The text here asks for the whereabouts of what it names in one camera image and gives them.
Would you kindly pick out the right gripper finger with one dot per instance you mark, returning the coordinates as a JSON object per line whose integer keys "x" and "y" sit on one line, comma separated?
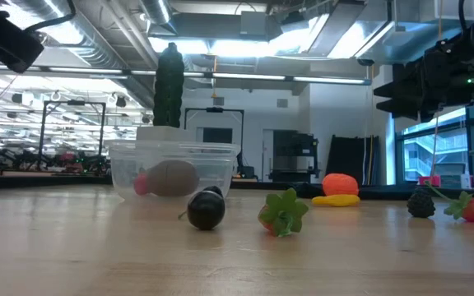
{"x": 405, "y": 107}
{"x": 407, "y": 84}

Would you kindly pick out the orange toy tangerine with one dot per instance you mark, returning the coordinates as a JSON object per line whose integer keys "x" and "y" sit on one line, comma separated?
{"x": 340, "y": 185}

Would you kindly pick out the yellow toy fruit slice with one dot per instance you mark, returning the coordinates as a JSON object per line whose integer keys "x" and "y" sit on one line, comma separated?
{"x": 335, "y": 200}

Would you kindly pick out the clear plastic tupperware container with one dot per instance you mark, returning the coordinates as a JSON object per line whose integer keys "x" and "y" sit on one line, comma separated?
{"x": 220, "y": 164}

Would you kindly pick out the dark toy cherry with stem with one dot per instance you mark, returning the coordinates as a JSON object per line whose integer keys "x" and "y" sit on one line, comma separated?
{"x": 206, "y": 211}

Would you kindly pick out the brown toy kiwi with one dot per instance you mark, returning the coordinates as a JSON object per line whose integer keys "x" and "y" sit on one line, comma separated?
{"x": 175, "y": 178}

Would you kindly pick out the large red toy strawberry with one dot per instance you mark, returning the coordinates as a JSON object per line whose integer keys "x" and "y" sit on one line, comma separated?
{"x": 140, "y": 185}

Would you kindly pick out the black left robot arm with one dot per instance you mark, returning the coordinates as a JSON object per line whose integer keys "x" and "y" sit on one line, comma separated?
{"x": 2, "y": 37}

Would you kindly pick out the black leaning panel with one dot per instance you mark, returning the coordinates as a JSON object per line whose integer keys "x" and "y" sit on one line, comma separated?
{"x": 352, "y": 160}

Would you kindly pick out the pink box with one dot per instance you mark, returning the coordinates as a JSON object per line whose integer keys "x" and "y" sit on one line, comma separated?
{"x": 429, "y": 181}

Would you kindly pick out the teal and white box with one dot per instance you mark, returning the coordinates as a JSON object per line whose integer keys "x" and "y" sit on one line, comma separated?
{"x": 455, "y": 181}

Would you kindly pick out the black equipment cart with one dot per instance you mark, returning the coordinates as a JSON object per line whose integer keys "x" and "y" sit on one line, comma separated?
{"x": 294, "y": 156}

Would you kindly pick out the long tube light fixture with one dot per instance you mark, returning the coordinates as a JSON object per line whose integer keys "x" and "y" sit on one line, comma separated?
{"x": 253, "y": 76}

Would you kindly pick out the grey ceiling box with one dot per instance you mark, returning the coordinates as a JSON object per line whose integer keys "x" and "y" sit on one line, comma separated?
{"x": 253, "y": 22}

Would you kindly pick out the small black box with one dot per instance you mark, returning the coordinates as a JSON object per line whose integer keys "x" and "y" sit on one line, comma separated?
{"x": 247, "y": 172}

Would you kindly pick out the black rectangular screen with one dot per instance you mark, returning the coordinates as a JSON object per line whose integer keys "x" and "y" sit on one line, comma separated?
{"x": 217, "y": 135}

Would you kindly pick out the green cactus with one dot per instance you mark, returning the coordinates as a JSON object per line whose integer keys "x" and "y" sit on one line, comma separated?
{"x": 169, "y": 90}

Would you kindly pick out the black gantry rig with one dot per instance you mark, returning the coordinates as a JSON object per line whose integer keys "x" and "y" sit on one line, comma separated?
{"x": 72, "y": 103}

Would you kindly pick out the black robot arms workstation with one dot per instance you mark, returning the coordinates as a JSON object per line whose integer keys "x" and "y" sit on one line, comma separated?
{"x": 72, "y": 162}

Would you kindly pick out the dark dome camera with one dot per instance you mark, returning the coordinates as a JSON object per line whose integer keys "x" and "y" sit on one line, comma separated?
{"x": 365, "y": 62}

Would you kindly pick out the grey wall vent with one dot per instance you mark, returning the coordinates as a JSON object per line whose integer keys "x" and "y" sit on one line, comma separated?
{"x": 282, "y": 103}
{"x": 218, "y": 101}

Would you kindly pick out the black gantry frame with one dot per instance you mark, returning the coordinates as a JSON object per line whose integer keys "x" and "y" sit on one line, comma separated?
{"x": 214, "y": 109}

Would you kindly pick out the round silver air duct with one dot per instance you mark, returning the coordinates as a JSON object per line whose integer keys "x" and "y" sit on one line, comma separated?
{"x": 97, "y": 45}

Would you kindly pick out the black aluminium table frame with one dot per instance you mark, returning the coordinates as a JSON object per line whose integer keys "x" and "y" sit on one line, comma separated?
{"x": 56, "y": 181}

